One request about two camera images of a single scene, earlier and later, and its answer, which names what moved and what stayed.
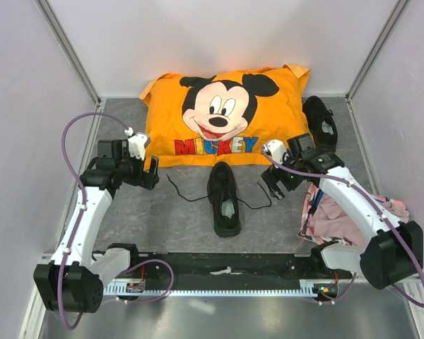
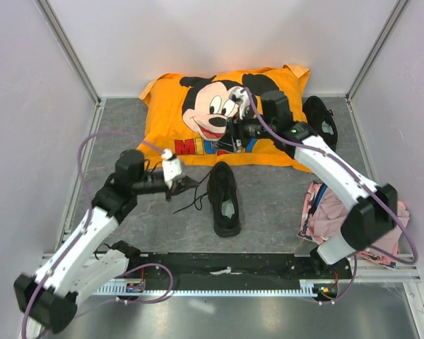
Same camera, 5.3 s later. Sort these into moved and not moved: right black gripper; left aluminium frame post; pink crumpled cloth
Moved: right black gripper
Not moved: pink crumpled cloth; left aluminium frame post
